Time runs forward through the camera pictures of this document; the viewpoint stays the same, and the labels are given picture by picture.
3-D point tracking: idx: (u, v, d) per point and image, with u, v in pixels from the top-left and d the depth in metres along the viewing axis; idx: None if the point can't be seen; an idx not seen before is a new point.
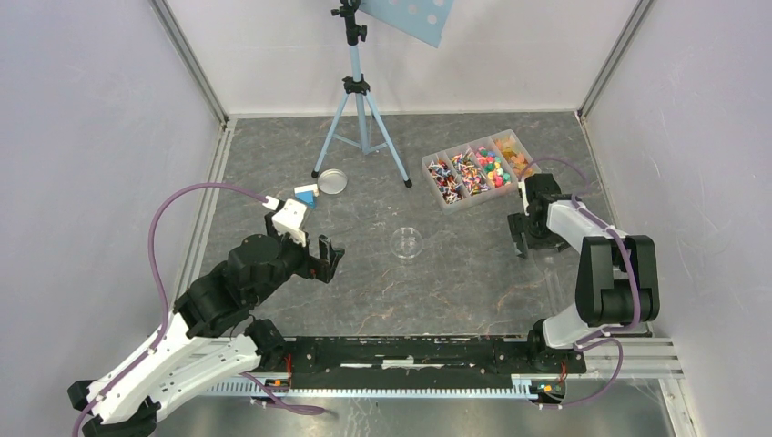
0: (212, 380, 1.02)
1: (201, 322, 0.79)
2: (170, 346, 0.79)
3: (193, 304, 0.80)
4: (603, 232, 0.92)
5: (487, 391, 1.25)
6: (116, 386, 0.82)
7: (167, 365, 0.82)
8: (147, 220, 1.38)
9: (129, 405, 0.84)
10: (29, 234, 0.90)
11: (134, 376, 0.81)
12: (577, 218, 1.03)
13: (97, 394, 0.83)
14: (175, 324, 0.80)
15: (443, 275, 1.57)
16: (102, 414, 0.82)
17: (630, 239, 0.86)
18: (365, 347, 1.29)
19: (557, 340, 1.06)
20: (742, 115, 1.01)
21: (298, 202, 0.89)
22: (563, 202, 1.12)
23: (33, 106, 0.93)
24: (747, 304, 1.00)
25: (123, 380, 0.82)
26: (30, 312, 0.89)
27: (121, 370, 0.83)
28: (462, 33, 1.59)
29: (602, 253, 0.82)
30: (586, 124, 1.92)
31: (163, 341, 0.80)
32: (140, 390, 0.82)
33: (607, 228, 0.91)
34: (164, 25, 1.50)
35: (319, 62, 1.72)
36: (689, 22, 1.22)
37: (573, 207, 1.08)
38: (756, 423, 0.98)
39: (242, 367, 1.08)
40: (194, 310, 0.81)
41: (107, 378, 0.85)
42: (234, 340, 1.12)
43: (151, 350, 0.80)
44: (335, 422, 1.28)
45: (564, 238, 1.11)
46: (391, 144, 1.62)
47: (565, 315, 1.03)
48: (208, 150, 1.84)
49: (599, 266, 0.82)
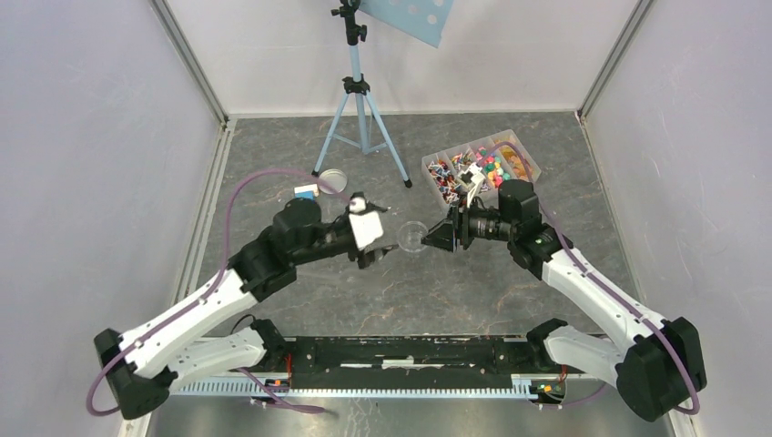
0: (224, 365, 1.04)
1: (254, 281, 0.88)
2: (222, 298, 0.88)
3: (246, 262, 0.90)
4: (637, 325, 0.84)
5: (486, 391, 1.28)
6: (160, 335, 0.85)
7: (210, 321, 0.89)
8: (146, 220, 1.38)
9: (160, 360, 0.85)
10: (29, 233, 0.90)
11: (182, 325, 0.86)
12: (594, 294, 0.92)
13: (136, 340, 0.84)
14: (229, 280, 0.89)
15: (443, 275, 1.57)
16: (134, 363, 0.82)
17: (668, 329, 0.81)
18: (365, 346, 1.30)
19: (567, 360, 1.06)
20: (743, 114, 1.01)
21: (374, 224, 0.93)
22: (562, 264, 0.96)
23: (33, 107, 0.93)
24: (747, 304, 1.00)
25: (168, 330, 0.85)
26: (29, 311, 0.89)
27: (165, 320, 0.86)
28: (462, 32, 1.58)
29: (652, 365, 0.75)
30: (586, 124, 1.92)
31: (214, 294, 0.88)
32: (178, 343, 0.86)
33: (643, 320, 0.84)
34: (165, 25, 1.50)
35: (319, 62, 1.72)
36: (689, 22, 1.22)
37: (578, 269, 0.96)
38: (756, 422, 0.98)
39: (248, 357, 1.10)
40: (246, 269, 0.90)
41: (144, 327, 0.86)
42: (242, 332, 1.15)
43: (203, 300, 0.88)
44: (335, 422, 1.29)
45: (568, 295, 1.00)
46: (391, 144, 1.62)
47: (584, 350, 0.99)
48: (208, 150, 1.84)
49: (654, 368, 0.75)
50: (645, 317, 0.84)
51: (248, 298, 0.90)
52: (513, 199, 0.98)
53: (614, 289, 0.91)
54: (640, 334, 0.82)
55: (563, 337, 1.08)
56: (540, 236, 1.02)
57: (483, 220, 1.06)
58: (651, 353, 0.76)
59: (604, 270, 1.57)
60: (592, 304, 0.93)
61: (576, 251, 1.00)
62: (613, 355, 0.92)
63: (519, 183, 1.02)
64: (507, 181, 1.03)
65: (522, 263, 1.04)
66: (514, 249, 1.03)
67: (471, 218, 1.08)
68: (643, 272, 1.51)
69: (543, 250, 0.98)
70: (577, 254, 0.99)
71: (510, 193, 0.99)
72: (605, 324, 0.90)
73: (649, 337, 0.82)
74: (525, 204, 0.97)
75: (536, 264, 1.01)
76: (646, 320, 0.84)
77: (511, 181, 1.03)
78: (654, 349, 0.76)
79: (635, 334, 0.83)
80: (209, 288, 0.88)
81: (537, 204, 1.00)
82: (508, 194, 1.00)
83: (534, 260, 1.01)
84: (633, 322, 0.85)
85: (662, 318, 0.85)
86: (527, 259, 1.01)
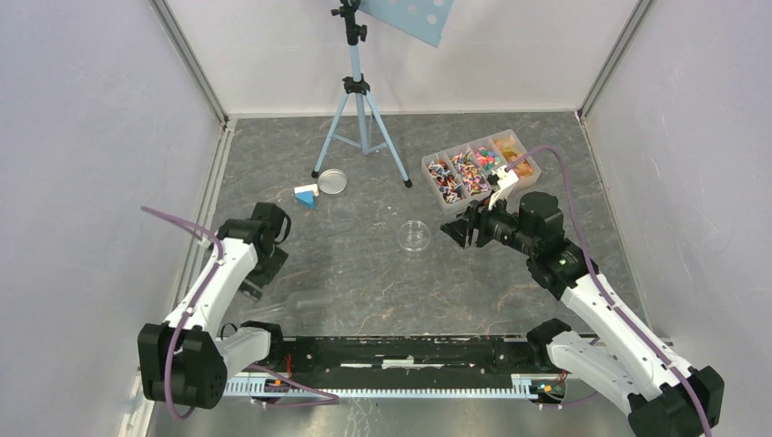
0: (249, 350, 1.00)
1: (248, 235, 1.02)
2: (234, 255, 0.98)
3: (234, 227, 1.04)
4: (665, 373, 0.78)
5: (486, 391, 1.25)
6: (203, 298, 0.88)
7: (232, 279, 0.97)
8: (147, 220, 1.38)
9: (213, 322, 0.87)
10: (30, 234, 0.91)
11: (214, 284, 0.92)
12: (618, 330, 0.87)
13: (185, 310, 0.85)
14: (229, 244, 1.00)
15: (443, 275, 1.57)
16: (198, 325, 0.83)
17: (695, 378, 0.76)
18: (365, 347, 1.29)
19: (573, 370, 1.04)
20: (743, 114, 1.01)
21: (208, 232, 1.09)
22: (587, 293, 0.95)
23: (33, 107, 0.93)
24: (747, 303, 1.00)
25: (207, 291, 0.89)
26: (30, 311, 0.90)
27: (198, 289, 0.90)
28: (462, 32, 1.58)
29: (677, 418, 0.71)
30: (586, 124, 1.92)
31: (227, 256, 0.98)
32: (218, 302, 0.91)
33: (672, 369, 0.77)
34: (165, 25, 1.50)
35: (320, 62, 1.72)
36: (689, 22, 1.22)
37: (607, 301, 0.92)
38: (756, 422, 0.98)
39: (261, 344, 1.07)
40: (236, 230, 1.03)
41: (181, 304, 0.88)
42: (245, 328, 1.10)
43: (220, 260, 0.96)
44: (335, 422, 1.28)
45: (589, 325, 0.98)
46: (391, 144, 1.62)
47: (590, 365, 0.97)
48: (208, 150, 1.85)
49: (680, 420, 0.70)
50: (675, 366, 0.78)
51: (251, 252, 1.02)
52: (539, 219, 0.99)
53: (641, 329, 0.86)
54: (666, 383, 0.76)
55: (569, 345, 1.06)
56: (563, 256, 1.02)
57: (501, 225, 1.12)
58: (676, 403, 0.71)
59: (604, 269, 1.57)
60: (616, 343, 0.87)
61: (604, 279, 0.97)
62: (622, 380, 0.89)
63: (543, 199, 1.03)
64: (534, 196, 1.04)
65: (542, 281, 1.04)
66: (534, 267, 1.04)
67: (490, 218, 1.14)
68: (643, 272, 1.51)
69: (567, 269, 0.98)
70: (604, 281, 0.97)
71: (533, 208, 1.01)
72: (627, 365, 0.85)
73: (676, 386, 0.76)
74: (548, 222, 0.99)
75: (557, 285, 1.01)
76: (675, 366, 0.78)
77: (539, 197, 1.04)
78: (679, 400, 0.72)
79: (663, 381, 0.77)
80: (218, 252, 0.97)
81: (561, 222, 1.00)
82: (533, 209, 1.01)
83: (554, 281, 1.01)
84: (660, 369, 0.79)
85: (689, 365, 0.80)
86: (548, 278, 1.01)
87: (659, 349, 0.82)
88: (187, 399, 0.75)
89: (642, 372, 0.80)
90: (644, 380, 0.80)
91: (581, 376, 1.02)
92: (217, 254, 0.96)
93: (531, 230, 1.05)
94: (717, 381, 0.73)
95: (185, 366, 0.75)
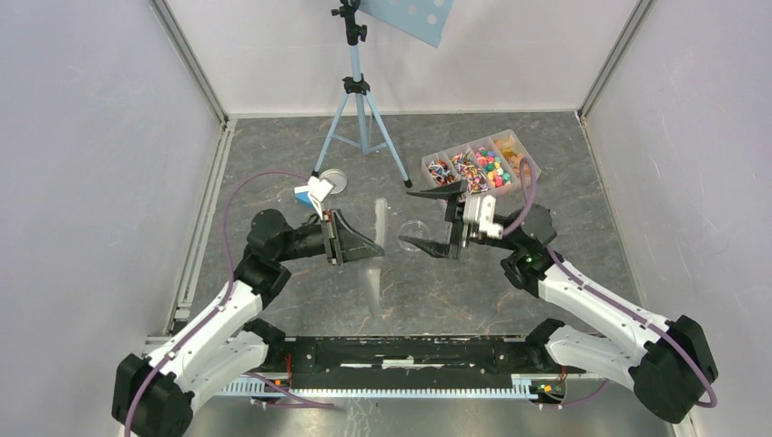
0: (234, 371, 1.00)
1: (259, 284, 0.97)
2: (238, 303, 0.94)
3: (247, 271, 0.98)
4: (645, 331, 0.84)
5: (486, 391, 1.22)
6: (189, 342, 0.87)
7: (228, 328, 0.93)
8: (146, 220, 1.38)
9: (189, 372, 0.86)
10: (29, 234, 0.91)
11: (208, 330, 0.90)
12: (598, 309, 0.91)
13: (167, 352, 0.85)
14: (238, 289, 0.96)
15: (443, 275, 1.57)
16: (172, 372, 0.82)
17: (674, 330, 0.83)
18: (365, 346, 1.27)
19: (575, 364, 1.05)
20: (743, 114, 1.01)
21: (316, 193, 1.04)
22: (556, 279, 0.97)
23: (33, 110, 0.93)
24: (747, 303, 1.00)
25: (198, 336, 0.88)
26: (29, 311, 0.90)
27: (189, 330, 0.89)
28: (462, 33, 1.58)
29: (669, 373, 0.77)
30: (586, 124, 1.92)
31: (229, 302, 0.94)
32: (208, 350, 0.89)
33: (650, 325, 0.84)
34: (165, 25, 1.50)
35: (320, 61, 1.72)
36: (689, 21, 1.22)
37: (574, 281, 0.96)
38: (756, 421, 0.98)
39: (253, 358, 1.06)
40: (249, 276, 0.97)
41: (169, 342, 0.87)
42: (240, 337, 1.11)
43: (221, 308, 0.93)
44: (335, 422, 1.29)
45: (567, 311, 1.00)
46: (391, 144, 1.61)
47: (591, 354, 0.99)
48: (208, 150, 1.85)
49: (669, 373, 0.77)
50: (651, 323, 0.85)
51: (258, 302, 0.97)
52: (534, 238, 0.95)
53: (614, 299, 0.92)
54: (649, 341, 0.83)
55: (565, 340, 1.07)
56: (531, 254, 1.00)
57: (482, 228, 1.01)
58: (664, 358, 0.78)
59: (604, 270, 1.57)
60: (598, 319, 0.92)
61: (567, 265, 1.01)
62: (620, 357, 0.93)
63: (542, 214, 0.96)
64: (529, 209, 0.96)
65: (514, 282, 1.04)
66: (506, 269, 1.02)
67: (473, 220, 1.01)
68: (643, 273, 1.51)
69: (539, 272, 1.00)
70: (569, 267, 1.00)
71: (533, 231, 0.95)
72: (613, 337, 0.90)
73: (658, 341, 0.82)
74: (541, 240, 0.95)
75: (530, 282, 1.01)
76: (653, 324, 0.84)
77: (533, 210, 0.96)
78: (665, 354, 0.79)
79: (645, 340, 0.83)
80: (224, 297, 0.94)
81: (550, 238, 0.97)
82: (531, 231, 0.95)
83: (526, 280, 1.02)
84: (639, 329, 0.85)
85: (665, 320, 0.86)
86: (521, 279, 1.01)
87: (635, 314, 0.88)
88: (142, 431, 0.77)
89: (626, 338, 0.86)
90: (627, 343, 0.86)
91: (582, 365, 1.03)
92: (221, 299, 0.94)
93: (516, 242, 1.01)
94: (696, 330, 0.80)
95: (154, 400, 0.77)
